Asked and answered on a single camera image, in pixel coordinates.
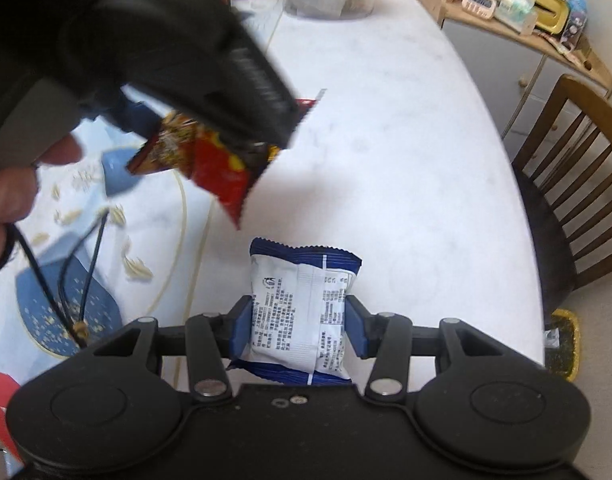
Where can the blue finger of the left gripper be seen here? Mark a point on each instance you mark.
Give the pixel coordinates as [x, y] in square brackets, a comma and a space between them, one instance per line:
[135, 117]

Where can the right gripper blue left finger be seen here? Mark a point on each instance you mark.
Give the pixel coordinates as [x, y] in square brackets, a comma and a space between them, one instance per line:
[239, 321]

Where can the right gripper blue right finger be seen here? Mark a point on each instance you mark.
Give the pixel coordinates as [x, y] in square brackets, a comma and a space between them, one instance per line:
[358, 325]

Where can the red yellow chip bag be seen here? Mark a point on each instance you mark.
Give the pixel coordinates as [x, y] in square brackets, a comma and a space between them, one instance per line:
[228, 169]

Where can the white blue snack packet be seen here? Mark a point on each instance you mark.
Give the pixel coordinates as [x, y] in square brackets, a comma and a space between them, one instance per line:
[297, 332]

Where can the person left hand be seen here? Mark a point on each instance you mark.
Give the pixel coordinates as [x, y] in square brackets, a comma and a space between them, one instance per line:
[19, 185]

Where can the yellow mesh waste bin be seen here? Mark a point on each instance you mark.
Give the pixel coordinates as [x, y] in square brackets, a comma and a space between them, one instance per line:
[562, 344]

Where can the white red cardboard box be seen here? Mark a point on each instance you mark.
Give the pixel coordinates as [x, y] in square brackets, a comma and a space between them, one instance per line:
[0, 417]

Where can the wooden chair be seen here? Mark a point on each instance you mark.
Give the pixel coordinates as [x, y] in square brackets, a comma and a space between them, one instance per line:
[564, 173]

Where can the white wooden cabinet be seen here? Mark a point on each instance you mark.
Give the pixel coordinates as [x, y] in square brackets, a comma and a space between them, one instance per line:
[515, 74]

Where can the white pink digital timer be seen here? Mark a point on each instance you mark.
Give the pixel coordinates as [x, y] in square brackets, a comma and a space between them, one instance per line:
[483, 9]

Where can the wet wipes pack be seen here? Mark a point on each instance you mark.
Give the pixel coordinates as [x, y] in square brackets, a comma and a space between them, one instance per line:
[519, 15]

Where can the yellow tissue box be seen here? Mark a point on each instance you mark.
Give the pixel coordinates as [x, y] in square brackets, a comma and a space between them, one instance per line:
[552, 15]

